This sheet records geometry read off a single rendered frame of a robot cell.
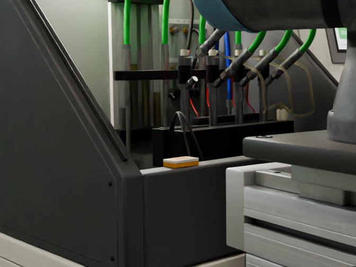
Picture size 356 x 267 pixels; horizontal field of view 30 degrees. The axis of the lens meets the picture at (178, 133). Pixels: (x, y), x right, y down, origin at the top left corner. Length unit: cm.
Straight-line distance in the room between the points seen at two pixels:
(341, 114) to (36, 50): 67
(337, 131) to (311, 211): 9
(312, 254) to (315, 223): 3
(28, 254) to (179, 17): 78
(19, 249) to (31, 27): 41
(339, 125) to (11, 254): 84
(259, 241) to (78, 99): 45
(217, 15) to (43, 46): 54
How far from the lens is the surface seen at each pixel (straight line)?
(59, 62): 111
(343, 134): 61
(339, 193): 63
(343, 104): 61
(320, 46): 172
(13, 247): 131
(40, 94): 116
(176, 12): 173
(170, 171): 103
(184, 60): 136
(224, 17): 65
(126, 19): 153
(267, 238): 71
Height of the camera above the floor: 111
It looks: 6 degrees down
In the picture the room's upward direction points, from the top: 1 degrees counter-clockwise
